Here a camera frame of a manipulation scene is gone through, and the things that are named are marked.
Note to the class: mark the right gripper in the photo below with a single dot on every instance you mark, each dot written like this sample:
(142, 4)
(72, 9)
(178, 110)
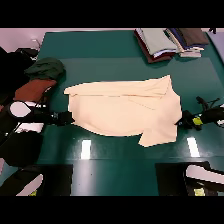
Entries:
(188, 120)

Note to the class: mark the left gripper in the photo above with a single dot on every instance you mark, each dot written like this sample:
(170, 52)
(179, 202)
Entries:
(64, 118)

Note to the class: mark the cream T-shirt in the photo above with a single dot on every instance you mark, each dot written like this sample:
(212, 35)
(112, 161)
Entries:
(123, 110)

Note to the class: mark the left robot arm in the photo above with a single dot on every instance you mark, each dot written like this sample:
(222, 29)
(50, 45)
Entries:
(19, 109)

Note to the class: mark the rust brown garment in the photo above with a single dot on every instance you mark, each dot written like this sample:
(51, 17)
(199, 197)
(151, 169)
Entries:
(31, 90)

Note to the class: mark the dark green garment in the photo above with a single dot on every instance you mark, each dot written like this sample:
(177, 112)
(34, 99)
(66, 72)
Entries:
(46, 68)

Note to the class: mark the black garment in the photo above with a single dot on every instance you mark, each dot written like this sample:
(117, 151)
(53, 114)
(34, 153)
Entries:
(20, 150)
(13, 70)

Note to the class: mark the dark red folded garment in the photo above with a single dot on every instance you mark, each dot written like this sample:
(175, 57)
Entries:
(150, 59)

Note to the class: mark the navy folded garment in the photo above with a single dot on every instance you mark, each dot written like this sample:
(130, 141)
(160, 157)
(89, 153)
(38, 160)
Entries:
(180, 39)

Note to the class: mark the dark grey folded garment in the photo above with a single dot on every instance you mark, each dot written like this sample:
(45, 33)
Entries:
(195, 36)

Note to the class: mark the grey-green folded garment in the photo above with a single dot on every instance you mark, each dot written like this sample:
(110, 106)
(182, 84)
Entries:
(156, 40)

